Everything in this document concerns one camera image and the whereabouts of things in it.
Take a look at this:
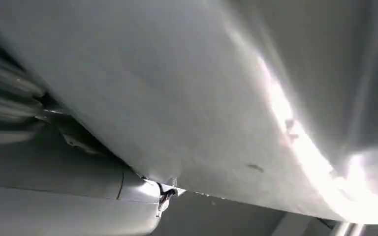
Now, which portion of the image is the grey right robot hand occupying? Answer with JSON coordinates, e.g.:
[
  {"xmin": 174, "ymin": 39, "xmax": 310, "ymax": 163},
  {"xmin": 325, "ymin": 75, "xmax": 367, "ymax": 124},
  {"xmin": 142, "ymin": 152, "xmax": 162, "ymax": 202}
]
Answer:
[{"xmin": 0, "ymin": 122, "xmax": 178, "ymax": 236}]

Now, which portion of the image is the ribbed grey right arm sleeve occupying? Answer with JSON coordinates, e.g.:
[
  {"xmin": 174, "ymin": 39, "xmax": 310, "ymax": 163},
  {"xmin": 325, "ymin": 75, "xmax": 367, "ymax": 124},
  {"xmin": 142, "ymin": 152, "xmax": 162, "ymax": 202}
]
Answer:
[{"xmin": 0, "ymin": 19, "xmax": 51, "ymax": 147}]

